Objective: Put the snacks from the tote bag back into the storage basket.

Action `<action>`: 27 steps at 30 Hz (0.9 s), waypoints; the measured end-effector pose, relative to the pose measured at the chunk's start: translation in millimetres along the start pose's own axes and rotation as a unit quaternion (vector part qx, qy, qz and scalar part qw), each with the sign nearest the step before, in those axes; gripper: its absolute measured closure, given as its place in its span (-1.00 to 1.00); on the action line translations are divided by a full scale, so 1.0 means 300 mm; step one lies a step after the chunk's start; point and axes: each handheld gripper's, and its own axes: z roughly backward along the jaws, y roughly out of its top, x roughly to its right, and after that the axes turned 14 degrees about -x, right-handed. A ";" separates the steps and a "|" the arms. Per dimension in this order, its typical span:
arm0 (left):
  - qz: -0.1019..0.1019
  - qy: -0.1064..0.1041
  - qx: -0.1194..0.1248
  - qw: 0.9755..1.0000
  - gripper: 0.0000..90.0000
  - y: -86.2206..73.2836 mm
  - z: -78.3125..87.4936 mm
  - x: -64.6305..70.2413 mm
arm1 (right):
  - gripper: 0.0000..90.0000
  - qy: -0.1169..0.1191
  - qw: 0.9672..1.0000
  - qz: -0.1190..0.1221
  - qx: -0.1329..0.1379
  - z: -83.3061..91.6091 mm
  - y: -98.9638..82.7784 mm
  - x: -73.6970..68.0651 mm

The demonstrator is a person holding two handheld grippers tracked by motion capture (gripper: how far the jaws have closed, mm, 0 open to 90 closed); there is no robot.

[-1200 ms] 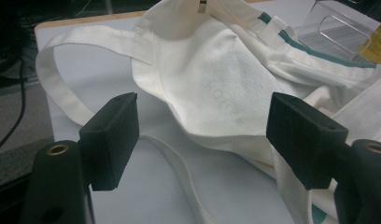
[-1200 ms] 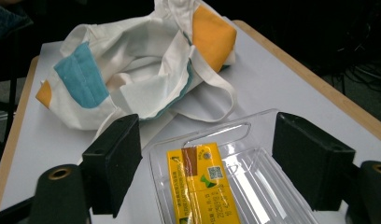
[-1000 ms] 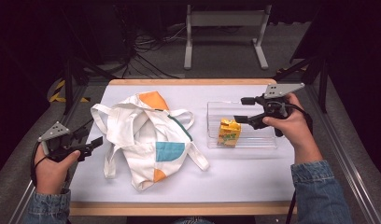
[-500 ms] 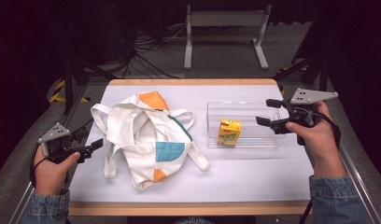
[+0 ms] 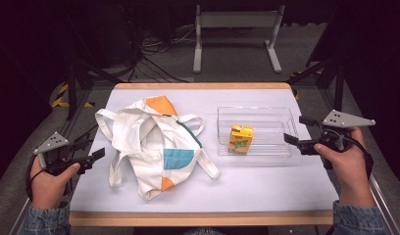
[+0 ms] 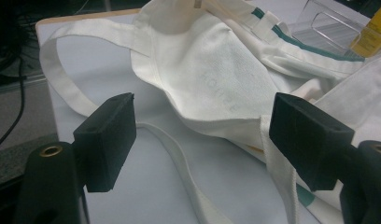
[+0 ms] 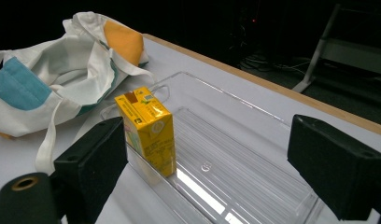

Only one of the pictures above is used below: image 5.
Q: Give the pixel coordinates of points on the white metal stand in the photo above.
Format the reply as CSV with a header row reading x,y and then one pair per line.
x,y
237,19

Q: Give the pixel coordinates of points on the yellow black hazard tape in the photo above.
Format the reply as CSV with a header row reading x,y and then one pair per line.
x,y
62,93

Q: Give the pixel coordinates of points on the aluminium floor rail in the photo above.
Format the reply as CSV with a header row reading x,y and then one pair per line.
x,y
381,196

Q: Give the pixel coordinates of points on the white table cover sheet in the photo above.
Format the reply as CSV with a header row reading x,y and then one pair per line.
x,y
253,186

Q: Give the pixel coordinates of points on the clear plastic tray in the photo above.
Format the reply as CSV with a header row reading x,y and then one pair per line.
x,y
270,130

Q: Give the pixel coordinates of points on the yellow drink carton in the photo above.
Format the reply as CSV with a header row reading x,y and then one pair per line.
x,y
240,140

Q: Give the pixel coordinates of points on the black tripod stand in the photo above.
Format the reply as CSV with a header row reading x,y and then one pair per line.
x,y
74,81
339,88

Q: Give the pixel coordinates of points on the person's right hand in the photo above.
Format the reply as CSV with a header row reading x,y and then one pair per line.
x,y
350,169

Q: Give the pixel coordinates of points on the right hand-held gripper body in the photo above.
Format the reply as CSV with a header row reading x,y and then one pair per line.
x,y
346,120

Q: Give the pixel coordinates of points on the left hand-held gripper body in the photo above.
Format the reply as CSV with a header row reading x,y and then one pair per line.
x,y
52,143

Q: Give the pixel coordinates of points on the person's left hand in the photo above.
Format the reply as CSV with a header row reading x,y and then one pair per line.
x,y
47,189

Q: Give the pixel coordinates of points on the person's denim leg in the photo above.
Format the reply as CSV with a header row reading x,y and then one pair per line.
x,y
203,232

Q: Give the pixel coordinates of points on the white canvas tote bag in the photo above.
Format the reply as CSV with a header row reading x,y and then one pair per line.
x,y
149,147

